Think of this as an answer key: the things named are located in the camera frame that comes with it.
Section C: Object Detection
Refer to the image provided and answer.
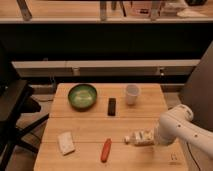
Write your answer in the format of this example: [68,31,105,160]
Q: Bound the clear plastic bottle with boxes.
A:
[124,130,154,146]

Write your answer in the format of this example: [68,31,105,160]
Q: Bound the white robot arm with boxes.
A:
[154,104,213,159]

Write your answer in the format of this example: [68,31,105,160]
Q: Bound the green ceramic bowl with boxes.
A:
[67,84,97,110]

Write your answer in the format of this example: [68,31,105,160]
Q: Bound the white paper cup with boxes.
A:
[125,84,140,105]

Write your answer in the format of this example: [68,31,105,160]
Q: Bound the orange carrot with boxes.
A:
[100,139,112,162]

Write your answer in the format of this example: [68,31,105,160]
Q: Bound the black rectangular remote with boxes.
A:
[108,98,116,116]

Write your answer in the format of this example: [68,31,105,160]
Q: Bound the grey panel right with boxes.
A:
[178,41,213,171]

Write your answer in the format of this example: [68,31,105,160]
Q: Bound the white sponge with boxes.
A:
[58,132,75,155]

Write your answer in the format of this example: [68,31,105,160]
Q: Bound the black chair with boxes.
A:
[0,43,49,171]

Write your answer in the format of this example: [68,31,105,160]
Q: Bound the black cable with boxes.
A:
[185,141,196,171]

